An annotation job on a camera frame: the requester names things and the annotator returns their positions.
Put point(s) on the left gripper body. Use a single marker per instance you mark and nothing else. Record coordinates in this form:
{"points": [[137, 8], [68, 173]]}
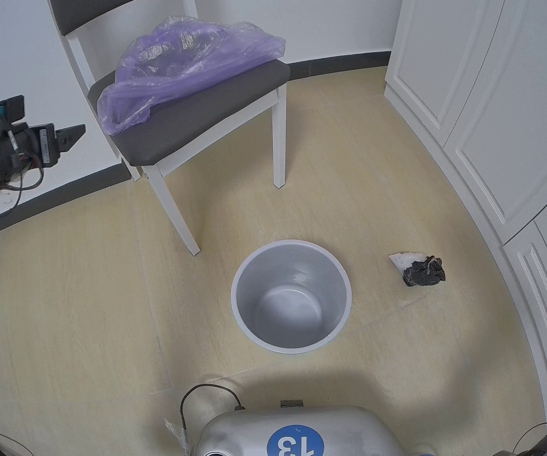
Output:
{"points": [[21, 152]]}

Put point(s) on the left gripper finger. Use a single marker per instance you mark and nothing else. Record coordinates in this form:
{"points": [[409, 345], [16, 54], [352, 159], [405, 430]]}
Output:
{"points": [[70, 137]]}

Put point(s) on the purple plastic bag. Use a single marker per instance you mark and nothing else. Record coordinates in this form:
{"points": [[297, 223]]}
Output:
{"points": [[178, 60]]}

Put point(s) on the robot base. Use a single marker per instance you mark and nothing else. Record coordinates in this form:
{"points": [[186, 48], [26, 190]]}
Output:
{"points": [[254, 430]]}

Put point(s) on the white trash bin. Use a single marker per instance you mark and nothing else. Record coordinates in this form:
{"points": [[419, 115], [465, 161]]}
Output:
{"points": [[292, 302]]}

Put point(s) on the white chair grey seat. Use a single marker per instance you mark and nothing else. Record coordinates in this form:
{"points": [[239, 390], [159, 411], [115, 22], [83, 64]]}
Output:
{"points": [[197, 112]]}

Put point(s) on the white wardrobe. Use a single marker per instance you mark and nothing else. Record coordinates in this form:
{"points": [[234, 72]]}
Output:
{"points": [[482, 88]]}

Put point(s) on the crumpled black plastic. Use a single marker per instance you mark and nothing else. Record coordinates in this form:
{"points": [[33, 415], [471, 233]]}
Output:
{"points": [[425, 273]]}

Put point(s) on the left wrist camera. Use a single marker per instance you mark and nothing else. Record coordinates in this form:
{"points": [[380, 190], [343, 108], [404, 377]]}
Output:
{"points": [[11, 108]]}

